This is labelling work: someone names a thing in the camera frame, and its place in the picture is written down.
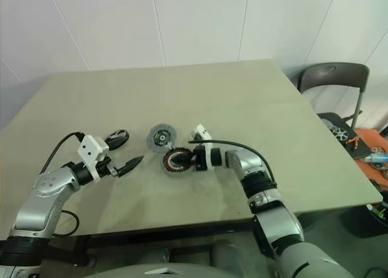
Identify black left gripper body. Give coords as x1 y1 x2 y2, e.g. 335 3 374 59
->
96 156 119 179

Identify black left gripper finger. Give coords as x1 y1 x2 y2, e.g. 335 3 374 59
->
104 137 129 152
116 155 145 178

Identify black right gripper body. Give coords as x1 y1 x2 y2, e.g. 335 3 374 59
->
190 146 207 172

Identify motor housing with copper windings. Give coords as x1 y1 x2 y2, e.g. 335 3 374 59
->
162 146 195 178

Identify grey round motor lid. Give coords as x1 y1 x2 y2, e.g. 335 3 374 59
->
145 123 178 154

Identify dark grey folding chair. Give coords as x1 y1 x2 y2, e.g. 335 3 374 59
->
298 62 371 130

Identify black side board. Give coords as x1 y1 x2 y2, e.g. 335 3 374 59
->
317 112 374 161

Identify blue and white tube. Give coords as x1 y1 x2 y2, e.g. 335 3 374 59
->
363 154 388 163

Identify black container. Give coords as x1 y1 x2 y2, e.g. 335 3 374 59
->
348 195 388 239

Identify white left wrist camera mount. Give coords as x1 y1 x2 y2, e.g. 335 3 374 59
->
76 134 110 182

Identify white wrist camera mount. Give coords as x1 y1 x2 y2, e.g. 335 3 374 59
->
76 134 110 182
189 123 213 172

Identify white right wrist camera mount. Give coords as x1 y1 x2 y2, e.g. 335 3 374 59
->
189 123 213 172

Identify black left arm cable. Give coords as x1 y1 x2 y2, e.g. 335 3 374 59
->
39 132 85 237

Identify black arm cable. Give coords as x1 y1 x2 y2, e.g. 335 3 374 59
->
187 139 278 188
39 132 85 237

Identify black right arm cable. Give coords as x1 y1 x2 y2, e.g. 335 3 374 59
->
187 139 278 188

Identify black table frame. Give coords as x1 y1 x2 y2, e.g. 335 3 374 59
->
72 219 257 268

